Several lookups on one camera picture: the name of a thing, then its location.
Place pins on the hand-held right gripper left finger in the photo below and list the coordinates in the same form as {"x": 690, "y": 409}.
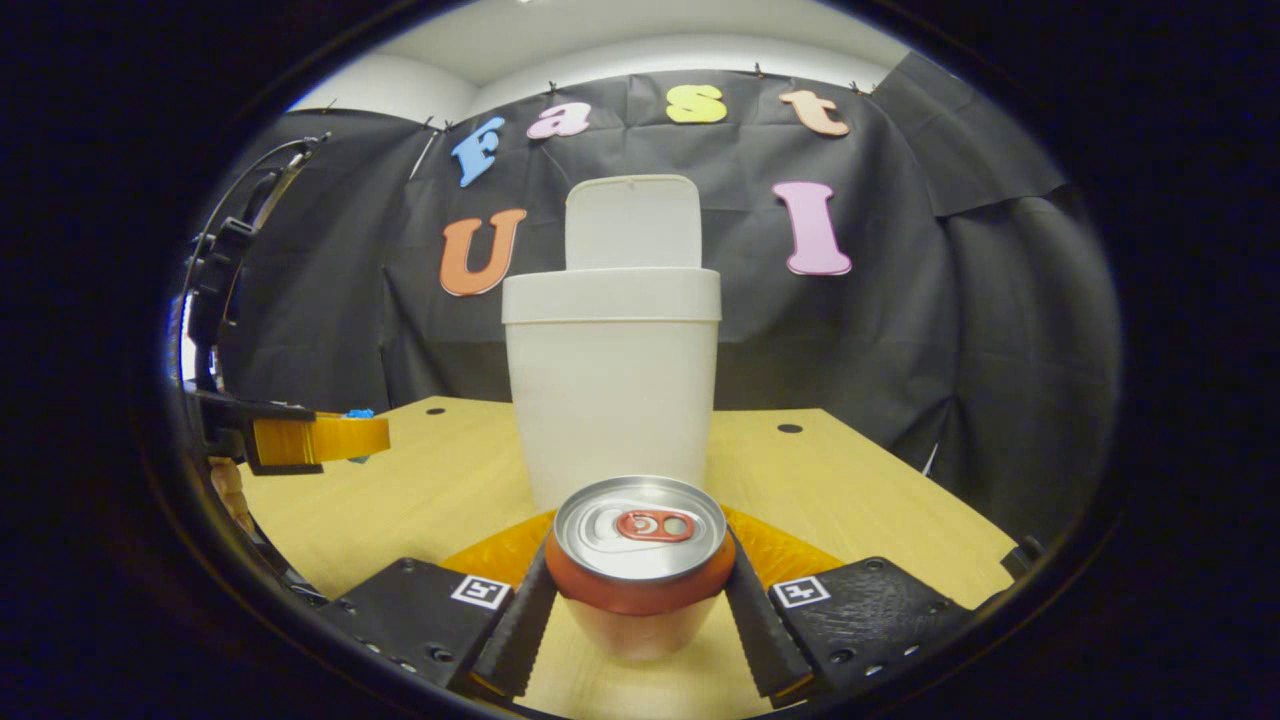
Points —
{"x": 515, "y": 640}

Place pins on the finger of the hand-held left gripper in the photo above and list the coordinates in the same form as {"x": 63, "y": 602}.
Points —
{"x": 320, "y": 440}

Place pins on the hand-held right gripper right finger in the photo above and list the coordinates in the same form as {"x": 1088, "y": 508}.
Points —
{"x": 765, "y": 640}

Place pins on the blue paper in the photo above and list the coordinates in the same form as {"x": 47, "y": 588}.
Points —
{"x": 360, "y": 413}

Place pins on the red pop can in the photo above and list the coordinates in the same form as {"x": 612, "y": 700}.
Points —
{"x": 640, "y": 590}

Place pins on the white desktop garbage bin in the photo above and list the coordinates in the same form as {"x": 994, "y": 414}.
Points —
{"x": 610, "y": 400}

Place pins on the wooden desktop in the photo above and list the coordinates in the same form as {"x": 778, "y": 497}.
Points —
{"x": 440, "y": 500}

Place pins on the black backdrop cloth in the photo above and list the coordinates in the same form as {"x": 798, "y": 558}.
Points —
{"x": 850, "y": 350}

